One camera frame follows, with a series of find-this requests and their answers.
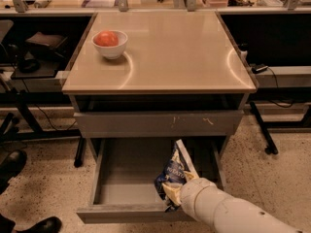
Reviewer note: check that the grey drawer cabinet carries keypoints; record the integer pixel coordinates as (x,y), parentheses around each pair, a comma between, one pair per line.
(174,61)

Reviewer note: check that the open grey middle drawer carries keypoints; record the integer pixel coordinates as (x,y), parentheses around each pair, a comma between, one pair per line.
(123,190)

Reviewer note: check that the black table leg left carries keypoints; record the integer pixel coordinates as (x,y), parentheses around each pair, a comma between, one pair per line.
(78,161)

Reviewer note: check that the black device on shelf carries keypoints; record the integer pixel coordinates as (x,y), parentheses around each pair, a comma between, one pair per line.
(40,56)

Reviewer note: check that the blue chip bag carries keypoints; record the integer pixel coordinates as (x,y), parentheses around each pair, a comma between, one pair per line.
(173,172)

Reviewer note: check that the black table leg right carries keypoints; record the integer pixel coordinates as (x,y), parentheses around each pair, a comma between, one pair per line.
(270,145)

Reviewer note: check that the black shoe left edge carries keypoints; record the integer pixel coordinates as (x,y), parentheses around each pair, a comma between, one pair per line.
(11,166)

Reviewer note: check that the black shoe bottom left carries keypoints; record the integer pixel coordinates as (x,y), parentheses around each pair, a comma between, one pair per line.
(49,225)

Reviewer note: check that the red apple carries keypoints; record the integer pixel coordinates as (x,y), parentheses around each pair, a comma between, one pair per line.
(106,39)

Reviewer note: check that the black table leg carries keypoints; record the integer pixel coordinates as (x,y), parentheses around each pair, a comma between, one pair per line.
(78,161)
(270,145)

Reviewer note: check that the closed grey top drawer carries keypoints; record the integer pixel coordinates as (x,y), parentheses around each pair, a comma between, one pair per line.
(158,124)

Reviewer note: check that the small black box with cable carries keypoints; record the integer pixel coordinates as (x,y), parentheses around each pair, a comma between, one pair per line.
(258,68)

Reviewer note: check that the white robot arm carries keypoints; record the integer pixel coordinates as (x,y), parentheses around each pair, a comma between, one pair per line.
(203,201)

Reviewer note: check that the white ceramic bowl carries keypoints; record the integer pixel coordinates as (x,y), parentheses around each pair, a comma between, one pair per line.
(113,52)

